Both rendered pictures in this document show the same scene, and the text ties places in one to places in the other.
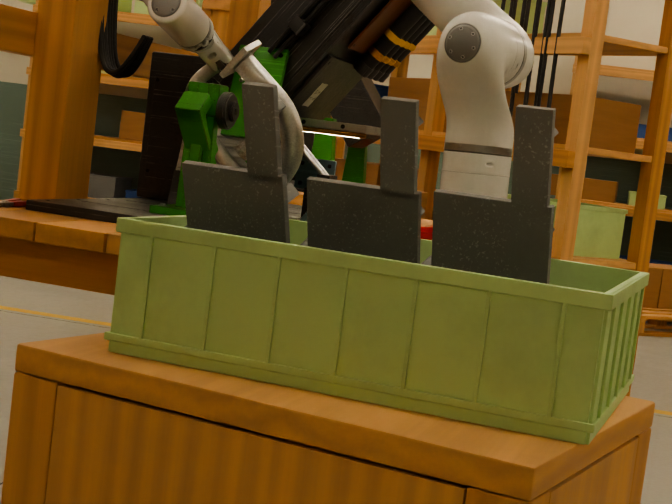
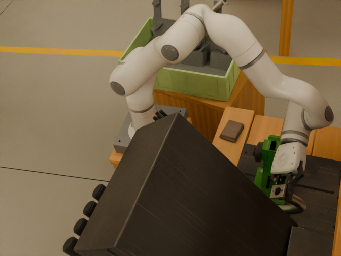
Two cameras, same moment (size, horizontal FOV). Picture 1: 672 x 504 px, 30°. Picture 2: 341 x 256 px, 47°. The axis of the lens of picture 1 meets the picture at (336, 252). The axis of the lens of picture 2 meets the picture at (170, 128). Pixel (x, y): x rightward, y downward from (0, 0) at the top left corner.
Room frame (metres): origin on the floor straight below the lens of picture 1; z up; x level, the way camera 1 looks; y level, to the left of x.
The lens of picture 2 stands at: (3.40, 0.16, 2.28)
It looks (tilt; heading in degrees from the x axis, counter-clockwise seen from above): 48 degrees down; 194
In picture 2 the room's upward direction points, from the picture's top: 13 degrees counter-clockwise
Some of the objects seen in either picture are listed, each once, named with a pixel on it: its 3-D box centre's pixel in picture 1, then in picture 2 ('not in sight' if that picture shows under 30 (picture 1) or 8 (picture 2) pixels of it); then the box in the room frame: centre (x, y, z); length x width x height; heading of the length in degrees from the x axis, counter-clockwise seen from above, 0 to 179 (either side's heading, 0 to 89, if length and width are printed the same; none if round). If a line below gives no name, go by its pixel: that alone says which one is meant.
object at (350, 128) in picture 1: (295, 123); not in sight; (2.95, 0.13, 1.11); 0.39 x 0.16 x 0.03; 73
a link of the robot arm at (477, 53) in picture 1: (478, 83); (140, 77); (2.19, -0.21, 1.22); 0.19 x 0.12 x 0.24; 152
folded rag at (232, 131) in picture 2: not in sight; (231, 130); (2.25, 0.16, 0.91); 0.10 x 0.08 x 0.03; 153
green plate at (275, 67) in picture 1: (260, 93); not in sight; (2.81, 0.21, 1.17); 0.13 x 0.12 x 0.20; 163
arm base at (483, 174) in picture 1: (471, 205); (144, 116); (2.22, -0.23, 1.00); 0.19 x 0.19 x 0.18
